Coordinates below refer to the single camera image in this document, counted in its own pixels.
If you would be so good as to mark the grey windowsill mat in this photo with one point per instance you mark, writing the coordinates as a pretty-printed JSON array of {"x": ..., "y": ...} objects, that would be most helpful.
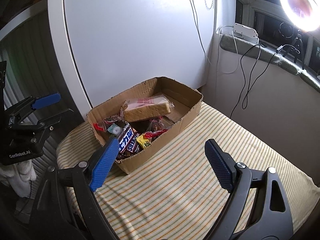
[{"x": 239, "y": 46}]

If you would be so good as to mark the Snickers bar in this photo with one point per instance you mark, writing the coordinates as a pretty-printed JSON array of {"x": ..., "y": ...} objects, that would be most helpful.
[{"x": 133, "y": 146}]

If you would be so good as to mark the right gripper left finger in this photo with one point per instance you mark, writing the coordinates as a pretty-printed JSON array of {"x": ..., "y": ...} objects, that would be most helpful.
[{"x": 65, "y": 206}]

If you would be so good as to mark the white glove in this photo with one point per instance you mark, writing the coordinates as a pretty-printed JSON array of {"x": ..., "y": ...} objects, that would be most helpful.
[{"x": 19, "y": 176}]

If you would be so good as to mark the ring light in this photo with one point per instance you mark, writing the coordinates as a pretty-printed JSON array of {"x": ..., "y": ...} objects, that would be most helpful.
[{"x": 304, "y": 14}]

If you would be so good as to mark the green candy packet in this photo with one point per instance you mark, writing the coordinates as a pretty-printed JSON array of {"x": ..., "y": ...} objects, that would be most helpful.
[{"x": 114, "y": 129}]

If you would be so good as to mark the packaged sliced bread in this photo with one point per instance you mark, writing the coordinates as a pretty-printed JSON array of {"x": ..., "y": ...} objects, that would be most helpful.
[{"x": 139, "y": 109}]

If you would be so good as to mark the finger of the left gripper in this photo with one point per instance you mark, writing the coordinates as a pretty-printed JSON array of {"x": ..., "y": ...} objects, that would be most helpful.
[
  {"x": 37, "y": 103},
  {"x": 47, "y": 124}
]

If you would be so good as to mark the dark chocolate wafer bar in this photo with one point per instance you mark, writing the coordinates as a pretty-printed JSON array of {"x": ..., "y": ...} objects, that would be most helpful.
[{"x": 125, "y": 137}]

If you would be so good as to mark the yellow candy packet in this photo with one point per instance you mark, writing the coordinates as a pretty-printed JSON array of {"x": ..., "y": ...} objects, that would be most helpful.
[{"x": 143, "y": 141}]

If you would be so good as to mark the white power strip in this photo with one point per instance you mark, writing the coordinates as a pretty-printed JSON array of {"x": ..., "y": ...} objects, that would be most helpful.
[{"x": 246, "y": 33}]

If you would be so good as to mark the red chocolate cake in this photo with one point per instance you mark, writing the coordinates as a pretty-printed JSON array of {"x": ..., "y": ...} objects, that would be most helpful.
[{"x": 158, "y": 126}]

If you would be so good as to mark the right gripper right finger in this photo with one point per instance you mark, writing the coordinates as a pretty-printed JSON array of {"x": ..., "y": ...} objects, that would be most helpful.
[{"x": 270, "y": 216}]

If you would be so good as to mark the brown cardboard box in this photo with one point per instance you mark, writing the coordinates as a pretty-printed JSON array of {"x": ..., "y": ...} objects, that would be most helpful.
[{"x": 187, "y": 104}]

